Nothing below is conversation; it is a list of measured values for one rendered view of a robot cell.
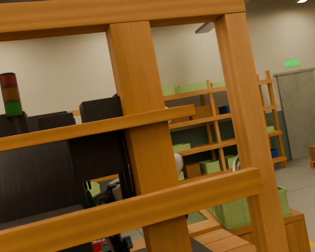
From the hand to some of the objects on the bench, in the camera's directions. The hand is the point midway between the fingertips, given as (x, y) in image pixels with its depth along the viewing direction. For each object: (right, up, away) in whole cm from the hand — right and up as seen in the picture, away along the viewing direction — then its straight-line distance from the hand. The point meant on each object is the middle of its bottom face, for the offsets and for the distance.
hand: (102, 201), depth 139 cm
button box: (+3, -35, +32) cm, 48 cm away
